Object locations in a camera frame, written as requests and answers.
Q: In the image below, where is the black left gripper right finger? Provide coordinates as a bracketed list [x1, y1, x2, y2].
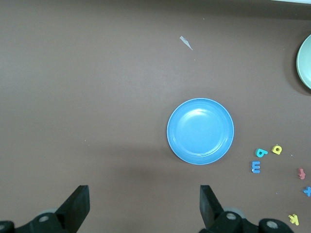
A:
[200, 185, 259, 233]

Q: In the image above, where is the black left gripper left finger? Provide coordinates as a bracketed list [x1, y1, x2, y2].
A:
[17, 185, 91, 233]

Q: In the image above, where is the blue plate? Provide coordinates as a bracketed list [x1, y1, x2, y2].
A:
[166, 98, 235, 166]

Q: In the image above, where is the brown table mat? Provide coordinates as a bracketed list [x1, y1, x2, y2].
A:
[0, 0, 311, 233]

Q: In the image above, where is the pale green plate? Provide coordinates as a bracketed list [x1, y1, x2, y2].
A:
[296, 33, 311, 89]

